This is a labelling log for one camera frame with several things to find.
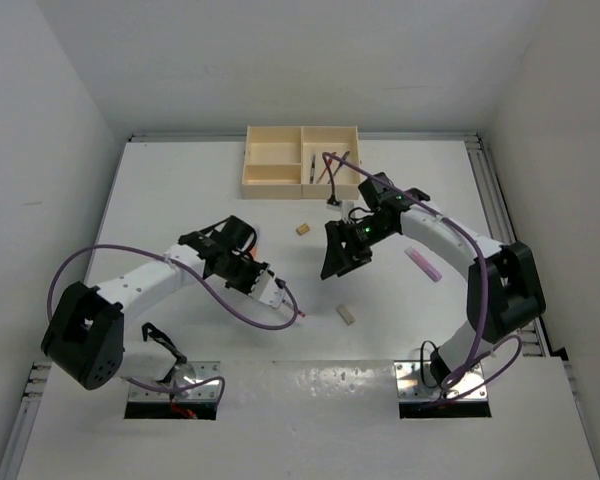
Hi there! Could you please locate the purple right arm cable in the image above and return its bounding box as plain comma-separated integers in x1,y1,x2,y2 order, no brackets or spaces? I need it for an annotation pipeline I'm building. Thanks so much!
321,152,525,405

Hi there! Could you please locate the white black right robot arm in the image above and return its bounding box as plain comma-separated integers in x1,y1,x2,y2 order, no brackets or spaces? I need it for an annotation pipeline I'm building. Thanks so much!
321,173,546,388

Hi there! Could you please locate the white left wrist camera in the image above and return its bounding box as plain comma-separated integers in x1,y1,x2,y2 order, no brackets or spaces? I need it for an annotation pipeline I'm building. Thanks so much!
250,270,286,309

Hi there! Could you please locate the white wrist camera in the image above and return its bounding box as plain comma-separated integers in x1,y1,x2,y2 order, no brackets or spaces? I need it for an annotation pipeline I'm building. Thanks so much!
250,270,286,309
326,197,355,223

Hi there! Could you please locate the metal base plate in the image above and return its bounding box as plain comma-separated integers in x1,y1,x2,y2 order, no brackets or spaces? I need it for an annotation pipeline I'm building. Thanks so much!
394,360,488,404
128,361,225,403

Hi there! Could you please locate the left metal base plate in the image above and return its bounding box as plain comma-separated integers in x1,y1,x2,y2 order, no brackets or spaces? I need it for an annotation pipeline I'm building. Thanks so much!
128,361,225,403

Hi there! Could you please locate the red gel pen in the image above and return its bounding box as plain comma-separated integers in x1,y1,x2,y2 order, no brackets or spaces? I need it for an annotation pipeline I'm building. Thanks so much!
314,152,336,184

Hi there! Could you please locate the small tan eraser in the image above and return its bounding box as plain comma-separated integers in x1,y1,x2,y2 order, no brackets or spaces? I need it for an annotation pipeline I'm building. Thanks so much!
295,223,310,236

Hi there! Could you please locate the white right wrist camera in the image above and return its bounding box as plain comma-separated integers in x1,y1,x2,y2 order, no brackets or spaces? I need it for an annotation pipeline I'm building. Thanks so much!
326,197,355,223

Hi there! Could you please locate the blue gel pen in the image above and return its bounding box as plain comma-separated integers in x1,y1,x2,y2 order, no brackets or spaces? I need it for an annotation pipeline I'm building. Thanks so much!
328,151,350,184

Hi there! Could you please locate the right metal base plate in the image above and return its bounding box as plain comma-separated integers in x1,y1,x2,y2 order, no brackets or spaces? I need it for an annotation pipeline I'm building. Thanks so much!
394,360,488,404

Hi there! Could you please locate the cream wooden compartment tray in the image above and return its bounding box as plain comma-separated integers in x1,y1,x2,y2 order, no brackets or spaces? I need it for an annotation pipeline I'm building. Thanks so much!
242,126,361,200

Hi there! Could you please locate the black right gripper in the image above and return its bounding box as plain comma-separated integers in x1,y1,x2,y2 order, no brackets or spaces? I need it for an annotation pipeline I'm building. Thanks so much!
321,215,394,280

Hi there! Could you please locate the pink highlighter marker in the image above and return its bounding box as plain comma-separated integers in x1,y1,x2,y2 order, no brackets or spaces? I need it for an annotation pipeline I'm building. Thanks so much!
405,246,442,282

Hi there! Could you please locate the aluminium frame rail right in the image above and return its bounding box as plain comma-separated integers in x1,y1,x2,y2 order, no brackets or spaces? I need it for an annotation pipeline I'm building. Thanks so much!
466,138,546,344

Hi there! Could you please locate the grey speckled eraser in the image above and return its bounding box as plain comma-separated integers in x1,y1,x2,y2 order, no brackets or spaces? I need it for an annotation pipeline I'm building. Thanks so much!
336,304,355,326

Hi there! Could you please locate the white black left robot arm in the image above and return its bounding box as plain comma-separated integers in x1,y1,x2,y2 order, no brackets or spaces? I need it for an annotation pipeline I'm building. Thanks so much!
41,216,286,390

